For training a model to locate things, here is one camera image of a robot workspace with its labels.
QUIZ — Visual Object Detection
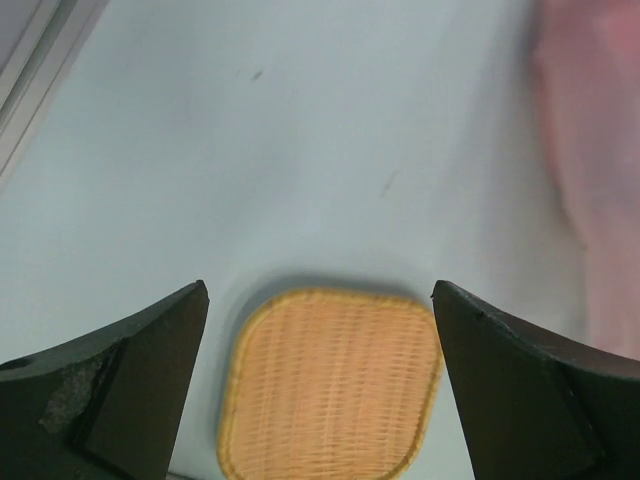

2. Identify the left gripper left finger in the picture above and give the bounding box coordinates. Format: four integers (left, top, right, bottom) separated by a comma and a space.
1, 280, 209, 479

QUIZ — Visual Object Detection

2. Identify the left aluminium frame post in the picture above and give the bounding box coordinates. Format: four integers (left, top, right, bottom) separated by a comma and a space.
1, 0, 107, 183

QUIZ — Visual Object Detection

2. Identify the woven bamboo tray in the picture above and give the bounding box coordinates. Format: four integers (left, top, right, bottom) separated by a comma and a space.
217, 288, 444, 479

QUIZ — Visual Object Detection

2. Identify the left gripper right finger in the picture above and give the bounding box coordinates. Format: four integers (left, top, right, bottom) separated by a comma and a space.
432, 280, 639, 479

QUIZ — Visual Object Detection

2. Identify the pink plastic bag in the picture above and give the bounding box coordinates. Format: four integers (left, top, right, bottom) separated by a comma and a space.
532, 1, 639, 359

